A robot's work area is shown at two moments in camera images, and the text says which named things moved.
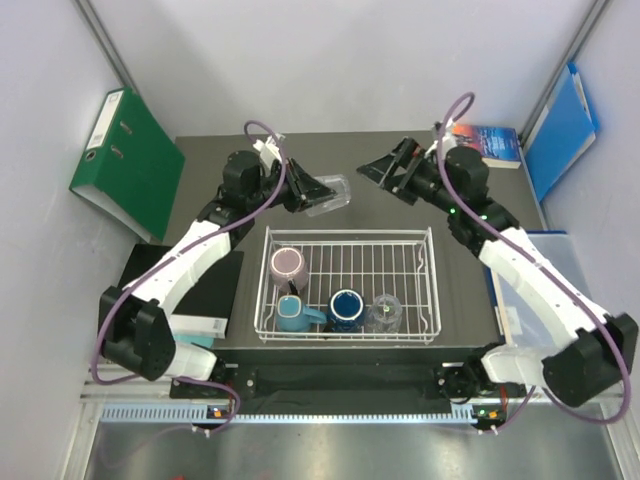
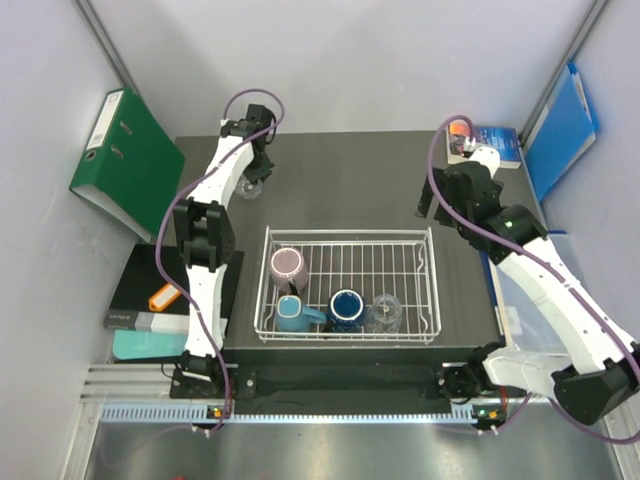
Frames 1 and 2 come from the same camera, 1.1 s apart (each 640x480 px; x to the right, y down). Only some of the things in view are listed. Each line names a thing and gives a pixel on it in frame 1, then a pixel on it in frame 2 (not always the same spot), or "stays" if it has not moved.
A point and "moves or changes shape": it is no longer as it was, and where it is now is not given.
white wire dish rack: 348,284 stays
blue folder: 563,134 stays
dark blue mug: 346,310 stays
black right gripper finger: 380,169 -> 425,199
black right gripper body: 422,179 -> 440,182
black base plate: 331,375 stays
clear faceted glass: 337,182 moves or changes shape
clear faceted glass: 384,315 stays
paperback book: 498,146 stays
